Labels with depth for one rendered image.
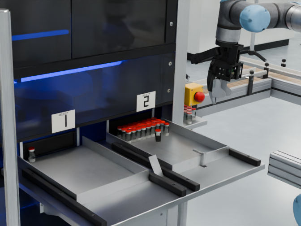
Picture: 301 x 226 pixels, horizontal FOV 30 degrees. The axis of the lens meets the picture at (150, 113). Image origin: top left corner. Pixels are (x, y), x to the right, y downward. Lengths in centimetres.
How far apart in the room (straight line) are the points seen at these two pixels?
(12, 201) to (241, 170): 94
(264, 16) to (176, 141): 59
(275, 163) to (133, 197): 134
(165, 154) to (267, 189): 190
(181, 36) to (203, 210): 158
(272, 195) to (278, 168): 83
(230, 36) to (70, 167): 64
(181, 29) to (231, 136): 258
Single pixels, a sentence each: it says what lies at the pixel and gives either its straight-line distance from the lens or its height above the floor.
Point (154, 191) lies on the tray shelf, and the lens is 164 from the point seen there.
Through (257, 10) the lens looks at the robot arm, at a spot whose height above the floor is 139.
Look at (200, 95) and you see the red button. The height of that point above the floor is 101.
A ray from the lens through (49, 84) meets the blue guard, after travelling 170.
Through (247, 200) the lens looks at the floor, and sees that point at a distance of 355.
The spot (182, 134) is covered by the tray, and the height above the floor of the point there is 88.
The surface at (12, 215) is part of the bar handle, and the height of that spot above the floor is 111.
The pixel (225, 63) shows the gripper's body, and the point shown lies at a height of 121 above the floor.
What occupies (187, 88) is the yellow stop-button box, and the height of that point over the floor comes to 103.
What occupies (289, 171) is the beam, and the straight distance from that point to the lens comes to 279.
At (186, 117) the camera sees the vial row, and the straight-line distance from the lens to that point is 217.
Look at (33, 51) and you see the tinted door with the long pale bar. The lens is 166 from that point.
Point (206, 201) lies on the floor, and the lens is 349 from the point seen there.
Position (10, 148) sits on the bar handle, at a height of 124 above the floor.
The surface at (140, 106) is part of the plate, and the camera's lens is 195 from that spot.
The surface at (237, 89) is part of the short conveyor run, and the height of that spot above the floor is 92.
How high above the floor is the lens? 163
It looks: 19 degrees down
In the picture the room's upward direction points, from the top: 2 degrees clockwise
